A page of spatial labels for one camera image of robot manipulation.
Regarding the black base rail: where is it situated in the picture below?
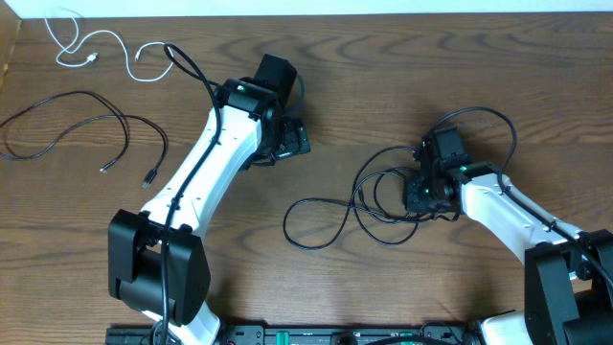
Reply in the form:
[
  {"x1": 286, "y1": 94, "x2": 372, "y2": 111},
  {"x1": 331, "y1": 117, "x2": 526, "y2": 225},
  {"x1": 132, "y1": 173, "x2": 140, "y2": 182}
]
[{"x1": 104, "y1": 323, "x2": 480, "y2": 345}]

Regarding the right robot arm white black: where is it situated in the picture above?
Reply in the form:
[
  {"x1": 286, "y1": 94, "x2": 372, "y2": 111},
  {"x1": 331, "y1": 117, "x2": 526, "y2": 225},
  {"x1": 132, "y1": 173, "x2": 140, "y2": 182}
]
[{"x1": 404, "y1": 127, "x2": 612, "y2": 344}]

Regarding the white usb cable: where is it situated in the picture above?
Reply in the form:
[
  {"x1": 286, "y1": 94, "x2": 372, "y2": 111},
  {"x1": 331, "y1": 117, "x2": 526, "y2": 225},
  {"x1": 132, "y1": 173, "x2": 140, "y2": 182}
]
[{"x1": 43, "y1": 6, "x2": 175, "y2": 83}]

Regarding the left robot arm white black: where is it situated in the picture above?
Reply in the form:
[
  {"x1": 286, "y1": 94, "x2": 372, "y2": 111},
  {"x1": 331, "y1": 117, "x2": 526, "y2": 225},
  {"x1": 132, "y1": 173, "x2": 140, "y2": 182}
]
[{"x1": 108, "y1": 55, "x2": 310, "y2": 344}]

